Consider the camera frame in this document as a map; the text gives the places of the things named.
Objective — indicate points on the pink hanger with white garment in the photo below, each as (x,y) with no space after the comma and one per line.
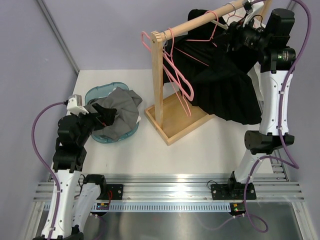
(242,13)

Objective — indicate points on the grey pleated skirt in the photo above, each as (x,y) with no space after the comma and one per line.
(122,110)

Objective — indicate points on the pink hanger with black garment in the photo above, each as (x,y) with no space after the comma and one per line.
(200,37)

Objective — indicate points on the wooden clothes rack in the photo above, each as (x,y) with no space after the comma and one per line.
(170,117)

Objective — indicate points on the white garment on rack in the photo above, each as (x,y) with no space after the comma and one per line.
(254,73)

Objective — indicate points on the black garment on rack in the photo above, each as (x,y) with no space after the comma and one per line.
(220,79)

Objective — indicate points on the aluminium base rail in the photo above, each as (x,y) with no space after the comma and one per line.
(269,187)

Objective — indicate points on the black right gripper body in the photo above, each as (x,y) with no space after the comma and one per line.
(236,30)

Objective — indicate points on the pink hanger with grey skirt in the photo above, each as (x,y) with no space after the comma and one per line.
(175,81)

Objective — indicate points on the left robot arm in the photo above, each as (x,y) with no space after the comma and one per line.
(68,214)

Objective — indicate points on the teal plastic basin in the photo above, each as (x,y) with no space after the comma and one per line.
(130,132)

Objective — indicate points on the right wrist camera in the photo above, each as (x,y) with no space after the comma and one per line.
(247,5)

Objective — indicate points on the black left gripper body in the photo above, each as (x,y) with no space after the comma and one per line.
(89,122)

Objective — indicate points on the white slotted cable duct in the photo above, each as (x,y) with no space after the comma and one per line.
(171,207)

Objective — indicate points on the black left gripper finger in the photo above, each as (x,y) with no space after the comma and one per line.
(101,110)
(107,116)

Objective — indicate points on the white skirt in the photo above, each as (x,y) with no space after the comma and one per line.
(138,119)

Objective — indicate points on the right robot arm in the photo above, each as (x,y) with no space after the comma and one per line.
(276,59)

